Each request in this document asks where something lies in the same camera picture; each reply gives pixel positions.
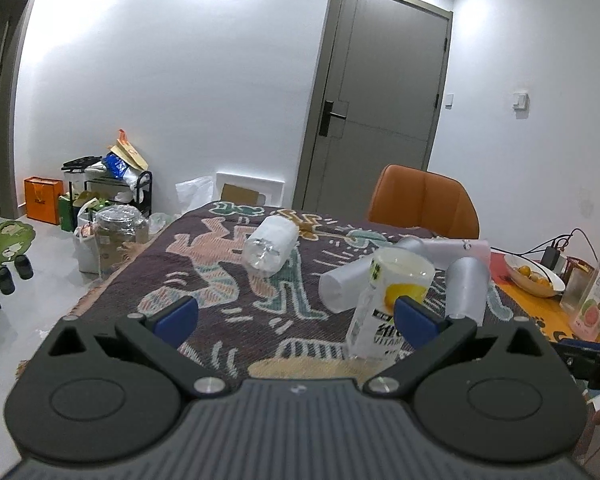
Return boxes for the pink label drink bottle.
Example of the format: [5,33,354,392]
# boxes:
[570,237,600,343]

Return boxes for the large grey plastic cup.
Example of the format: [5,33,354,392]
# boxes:
[445,256,491,326]

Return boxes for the orange shopping bag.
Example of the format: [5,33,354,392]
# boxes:
[24,176,65,225]

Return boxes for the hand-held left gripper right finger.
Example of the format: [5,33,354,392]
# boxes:
[364,295,567,402]

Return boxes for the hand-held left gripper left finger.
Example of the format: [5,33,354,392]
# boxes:
[44,296,227,399]

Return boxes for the dark red cup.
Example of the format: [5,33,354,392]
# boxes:
[565,256,596,281]

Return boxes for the black shelf rack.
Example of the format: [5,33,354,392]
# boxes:
[87,171,153,218]

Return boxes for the clear plastic bottle white label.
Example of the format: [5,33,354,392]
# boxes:
[242,216,301,276]

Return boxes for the black tray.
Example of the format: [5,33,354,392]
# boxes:
[62,156,103,171]

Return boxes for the flat cardboard piece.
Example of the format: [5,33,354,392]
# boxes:
[221,183,261,206]

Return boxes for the brown paper bag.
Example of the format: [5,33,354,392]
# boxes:
[109,130,149,171]

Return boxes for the white bowl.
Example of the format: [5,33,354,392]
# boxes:
[503,253,567,297]

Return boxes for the clear drinking glass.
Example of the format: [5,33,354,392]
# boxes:
[560,260,593,316]

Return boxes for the printed blanket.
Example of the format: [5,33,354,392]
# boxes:
[77,200,546,381]

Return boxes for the white frame box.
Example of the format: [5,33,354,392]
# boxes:
[215,171,286,208]

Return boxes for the grey door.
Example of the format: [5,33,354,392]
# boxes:
[295,0,453,211]

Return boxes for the lemon vitamin drink bottle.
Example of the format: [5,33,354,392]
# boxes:
[345,247,437,363]

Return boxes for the orange chair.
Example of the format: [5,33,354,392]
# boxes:
[367,164,481,240]

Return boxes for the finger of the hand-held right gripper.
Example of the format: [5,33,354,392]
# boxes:
[550,338,600,392]

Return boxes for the green box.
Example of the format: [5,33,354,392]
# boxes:
[57,192,88,233]

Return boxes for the translucent white plastic cup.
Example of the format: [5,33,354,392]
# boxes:
[318,252,381,313]

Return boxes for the black power adapter with cables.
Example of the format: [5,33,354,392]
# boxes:
[490,228,600,266]

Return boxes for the plastic wrapped cardboard box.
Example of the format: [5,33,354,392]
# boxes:
[94,205,151,273]

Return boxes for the white cylinder tube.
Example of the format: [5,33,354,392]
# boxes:
[425,238,492,267]

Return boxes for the orange printed table mat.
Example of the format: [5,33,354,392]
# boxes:
[490,265,600,346]

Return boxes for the black door lock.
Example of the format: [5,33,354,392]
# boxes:
[318,101,348,137]

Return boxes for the blue white plastic bag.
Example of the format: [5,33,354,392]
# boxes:
[102,152,141,186]

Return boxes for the small orange fruits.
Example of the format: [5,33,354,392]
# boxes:
[514,266,556,288]

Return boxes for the small grey plastic cup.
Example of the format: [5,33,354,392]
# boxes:
[395,236,431,261]

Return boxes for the grey door frame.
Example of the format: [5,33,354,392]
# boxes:
[0,0,40,221]

